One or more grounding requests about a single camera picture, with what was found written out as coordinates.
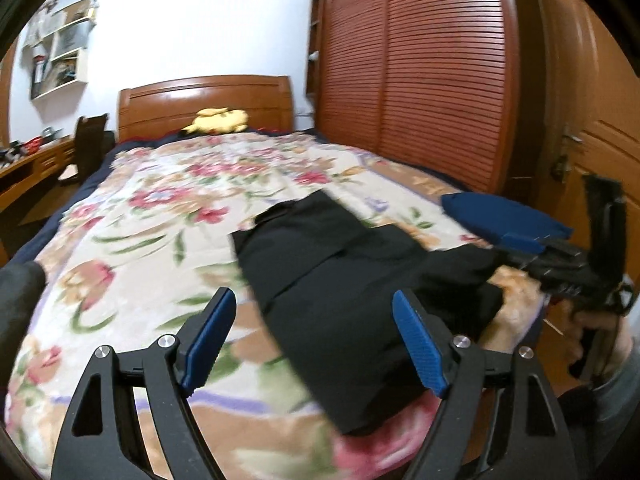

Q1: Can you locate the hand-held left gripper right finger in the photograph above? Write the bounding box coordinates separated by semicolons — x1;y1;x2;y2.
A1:
391;287;573;480

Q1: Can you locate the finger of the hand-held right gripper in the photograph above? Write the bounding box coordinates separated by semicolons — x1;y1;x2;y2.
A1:
492;250;546;283
500;232;548;256

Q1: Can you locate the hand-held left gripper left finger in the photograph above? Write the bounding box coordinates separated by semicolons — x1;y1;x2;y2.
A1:
51;287;238;480

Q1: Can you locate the black coat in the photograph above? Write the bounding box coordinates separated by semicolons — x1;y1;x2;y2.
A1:
229;191;505;436

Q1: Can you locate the person's right forearm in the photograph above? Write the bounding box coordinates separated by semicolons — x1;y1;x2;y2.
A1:
590;355;640;441

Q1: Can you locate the person's right hand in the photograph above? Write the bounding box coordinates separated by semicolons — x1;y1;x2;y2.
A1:
570;305;633;387

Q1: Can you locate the navy blue pillow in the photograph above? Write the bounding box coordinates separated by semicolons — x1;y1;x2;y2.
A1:
441;192;574;248

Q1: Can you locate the floral blanket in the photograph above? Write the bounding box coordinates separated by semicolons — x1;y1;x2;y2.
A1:
5;130;546;480

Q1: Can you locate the wooden door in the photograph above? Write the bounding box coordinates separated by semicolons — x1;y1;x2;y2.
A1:
530;0;640;281

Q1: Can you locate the dark grey jacket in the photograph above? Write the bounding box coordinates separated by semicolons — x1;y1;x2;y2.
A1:
0;261;46;391

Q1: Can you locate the wooden slatted wardrobe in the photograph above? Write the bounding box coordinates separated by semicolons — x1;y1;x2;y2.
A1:
307;0;546;211

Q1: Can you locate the yellow plush toy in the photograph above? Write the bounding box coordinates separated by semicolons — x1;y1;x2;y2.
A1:
181;107;250;136

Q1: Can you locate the dark wooden chair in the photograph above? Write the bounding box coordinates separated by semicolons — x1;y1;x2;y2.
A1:
59;113;116;186

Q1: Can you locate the wooden bed headboard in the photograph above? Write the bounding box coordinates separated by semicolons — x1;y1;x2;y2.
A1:
117;75;295;143

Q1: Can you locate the wooden desk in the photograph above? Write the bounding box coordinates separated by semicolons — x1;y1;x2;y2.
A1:
0;137;76;266

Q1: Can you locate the metal door handle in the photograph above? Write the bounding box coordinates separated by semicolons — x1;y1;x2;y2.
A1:
550;127;583;183

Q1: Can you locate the white wall shelf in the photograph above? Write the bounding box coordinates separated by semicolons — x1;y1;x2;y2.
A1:
22;0;98;101

